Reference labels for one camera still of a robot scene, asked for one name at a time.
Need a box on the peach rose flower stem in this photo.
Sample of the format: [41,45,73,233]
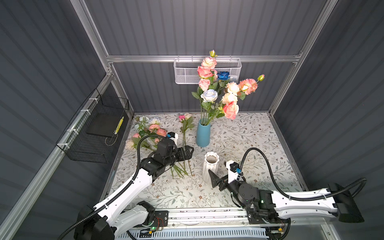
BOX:
[237,75,265,100]

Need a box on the pink coral rose stem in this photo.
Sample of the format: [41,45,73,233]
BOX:
[209,101,240,121]

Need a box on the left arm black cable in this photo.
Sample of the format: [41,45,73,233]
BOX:
[56,134,169,240]

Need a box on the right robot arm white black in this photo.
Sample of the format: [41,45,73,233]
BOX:
[208,171,365,224]

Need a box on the white ribbed ceramic vase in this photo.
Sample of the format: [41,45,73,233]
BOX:
[202,152,220,183]

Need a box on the white wire mesh basket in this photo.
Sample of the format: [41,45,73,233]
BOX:
[174,56,242,85]

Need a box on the blue ceramic vase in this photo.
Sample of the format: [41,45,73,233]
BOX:
[196,120,211,148]

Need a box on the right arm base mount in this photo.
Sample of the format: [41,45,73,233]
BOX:
[246,208,291,225]

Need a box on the pink carnation flower stem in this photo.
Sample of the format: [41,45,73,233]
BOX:
[200,50,218,77]

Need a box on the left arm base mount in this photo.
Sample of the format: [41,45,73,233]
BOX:
[144,210,169,228]

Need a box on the large pink rose stem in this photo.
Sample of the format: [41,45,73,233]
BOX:
[198,66,214,91]

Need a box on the small pale pink rose stem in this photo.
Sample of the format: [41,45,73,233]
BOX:
[192,79,211,119]

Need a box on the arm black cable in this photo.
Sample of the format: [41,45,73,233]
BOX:
[56,134,169,240]
[239,146,368,202]

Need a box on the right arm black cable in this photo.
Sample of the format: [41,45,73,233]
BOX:
[239,146,368,202]

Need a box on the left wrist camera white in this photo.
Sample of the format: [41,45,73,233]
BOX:
[166,132,179,146]

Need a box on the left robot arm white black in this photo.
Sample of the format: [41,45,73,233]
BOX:
[68,137,194,240]

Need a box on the floral patterned table mat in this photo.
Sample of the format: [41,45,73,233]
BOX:
[109,112,304,210]

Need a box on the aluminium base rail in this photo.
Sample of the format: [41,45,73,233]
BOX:
[119,206,331,232]

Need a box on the blue artificial rose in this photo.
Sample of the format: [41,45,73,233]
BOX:
[217,72,230,90]

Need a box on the white rose stem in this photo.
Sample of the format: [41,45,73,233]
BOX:
[201,89,218,126]

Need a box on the white peony flower stem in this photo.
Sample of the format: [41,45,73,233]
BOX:
[216,83,240,105]

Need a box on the black wire basket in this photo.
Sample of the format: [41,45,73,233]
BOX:
[57,90,130,164]

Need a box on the pile of artificial flowers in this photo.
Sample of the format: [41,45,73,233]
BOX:
[124,112,196,180]

